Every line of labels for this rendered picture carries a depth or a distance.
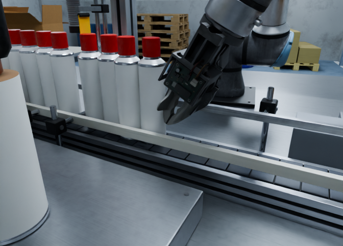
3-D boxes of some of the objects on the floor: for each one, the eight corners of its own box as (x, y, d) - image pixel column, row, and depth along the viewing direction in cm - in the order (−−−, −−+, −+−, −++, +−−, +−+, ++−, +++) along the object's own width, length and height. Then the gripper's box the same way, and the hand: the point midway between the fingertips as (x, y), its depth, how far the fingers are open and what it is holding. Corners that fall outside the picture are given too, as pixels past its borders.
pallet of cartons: (308, 60, 614) (314, 28, 587) (318, 72, 507) (326, 32, 479) (266, 58, 639) (271, 27, 611) (268, 69, 531) (273, 31, 504)
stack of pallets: (119, 60, 611) (116, 14, 573) (138, 54, 700) (136, 13, 662) (178, 65, 572) (178, 14, 533) (190, 57, 661) (191, 14, 622)
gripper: (186, 9, 36) (130, 120, 48) (240, 47, 35) (169, 152, 46) (208, 9, 43) (155, 105, 55) (254, 41, 42) (189, 133, 53)
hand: (171, 117), depth 52 cm, fingers closed, pressing on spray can
